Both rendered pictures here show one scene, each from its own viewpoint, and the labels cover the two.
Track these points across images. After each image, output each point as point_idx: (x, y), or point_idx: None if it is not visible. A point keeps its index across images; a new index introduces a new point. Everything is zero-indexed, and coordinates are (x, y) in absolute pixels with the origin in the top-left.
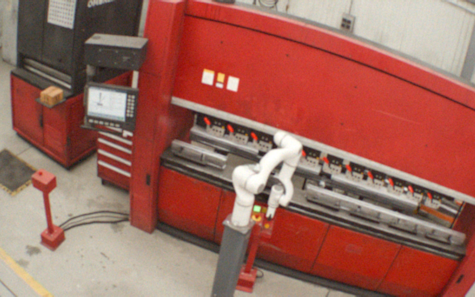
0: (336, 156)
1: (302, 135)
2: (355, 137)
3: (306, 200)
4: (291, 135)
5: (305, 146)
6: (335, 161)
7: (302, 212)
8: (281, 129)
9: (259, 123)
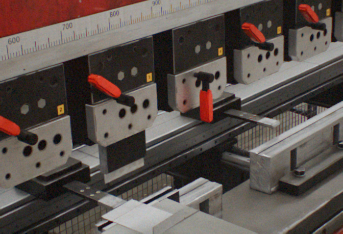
0: None
1: None
2: None
3: (290, 194)
4: None
5: (245, 9)
6: (316, 3)
7: (320, 233)
8: None
9: (91, 17)
